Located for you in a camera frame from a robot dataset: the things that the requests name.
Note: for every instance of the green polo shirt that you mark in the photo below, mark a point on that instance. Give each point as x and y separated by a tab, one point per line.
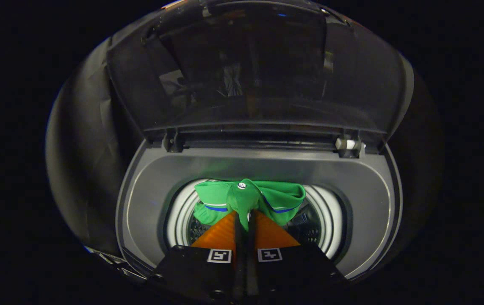
284	199

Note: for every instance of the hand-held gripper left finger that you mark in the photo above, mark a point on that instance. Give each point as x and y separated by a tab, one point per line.
237	254

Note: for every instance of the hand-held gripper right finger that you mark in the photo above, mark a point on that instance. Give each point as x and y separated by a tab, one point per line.
252	262

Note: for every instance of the black backdrop cloth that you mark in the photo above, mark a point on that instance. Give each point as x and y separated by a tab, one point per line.
81	148

